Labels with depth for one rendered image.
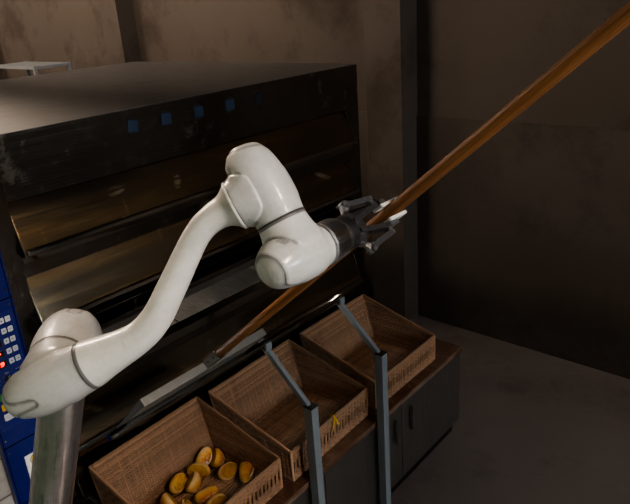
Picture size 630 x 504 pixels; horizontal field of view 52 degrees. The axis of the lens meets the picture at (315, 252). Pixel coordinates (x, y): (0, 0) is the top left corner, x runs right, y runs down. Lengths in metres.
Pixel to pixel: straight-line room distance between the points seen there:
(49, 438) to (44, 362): 0.30
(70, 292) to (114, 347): 1.13
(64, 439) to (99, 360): 0.35
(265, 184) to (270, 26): 4.43
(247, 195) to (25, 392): 0.57
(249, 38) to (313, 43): 0.72
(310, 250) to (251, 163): 0.20
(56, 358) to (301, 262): 0.51
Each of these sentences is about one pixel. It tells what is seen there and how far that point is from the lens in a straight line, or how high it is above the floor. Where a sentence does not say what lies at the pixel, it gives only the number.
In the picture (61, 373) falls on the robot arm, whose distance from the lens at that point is 1.34.
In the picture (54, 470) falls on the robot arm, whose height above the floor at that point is 1.46.
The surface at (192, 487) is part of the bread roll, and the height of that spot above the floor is 0.64.
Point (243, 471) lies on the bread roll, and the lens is 2.80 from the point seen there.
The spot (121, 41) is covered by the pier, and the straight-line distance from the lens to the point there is 6.98.
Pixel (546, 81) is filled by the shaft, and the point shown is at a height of 2.26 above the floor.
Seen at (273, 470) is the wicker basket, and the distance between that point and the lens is 2.71.
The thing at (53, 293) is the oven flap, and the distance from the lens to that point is 2.40.
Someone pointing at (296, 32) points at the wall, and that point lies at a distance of 5.41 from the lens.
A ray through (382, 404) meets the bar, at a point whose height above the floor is 0.70.
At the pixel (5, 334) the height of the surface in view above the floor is 1.48.
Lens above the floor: 2.43
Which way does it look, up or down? 21 degrees down
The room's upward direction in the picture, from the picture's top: 4 degrees counter-clockwise
